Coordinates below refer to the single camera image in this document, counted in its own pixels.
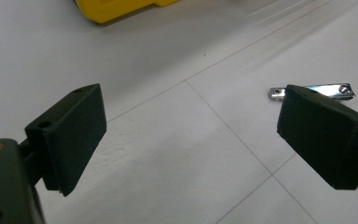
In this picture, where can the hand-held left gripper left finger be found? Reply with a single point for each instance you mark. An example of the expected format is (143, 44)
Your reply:
(70, 137)

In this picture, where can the yellow plastic container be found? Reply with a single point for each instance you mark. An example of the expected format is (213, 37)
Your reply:
(118, 7)

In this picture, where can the silver metal nail clipper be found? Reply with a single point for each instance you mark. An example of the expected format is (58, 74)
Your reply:
(332, 90)

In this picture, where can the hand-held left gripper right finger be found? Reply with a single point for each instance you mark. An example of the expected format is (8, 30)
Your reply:
(326, 137)

